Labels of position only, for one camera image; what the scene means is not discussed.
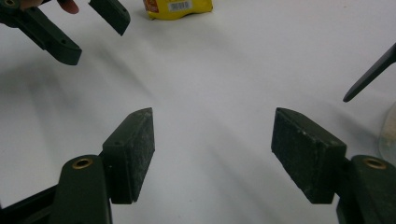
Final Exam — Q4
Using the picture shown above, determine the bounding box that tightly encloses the yellow spouted food pouch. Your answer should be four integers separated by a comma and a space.
143, 0, 214, 21

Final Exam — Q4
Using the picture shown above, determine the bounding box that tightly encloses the white table sheet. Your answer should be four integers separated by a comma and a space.
0, 0, 396, 224

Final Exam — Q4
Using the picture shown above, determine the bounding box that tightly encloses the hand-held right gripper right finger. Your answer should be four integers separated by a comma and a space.
270, 107, 347, 205

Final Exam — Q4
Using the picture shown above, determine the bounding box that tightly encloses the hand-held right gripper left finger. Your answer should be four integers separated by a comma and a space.
102, 107, 156, 205

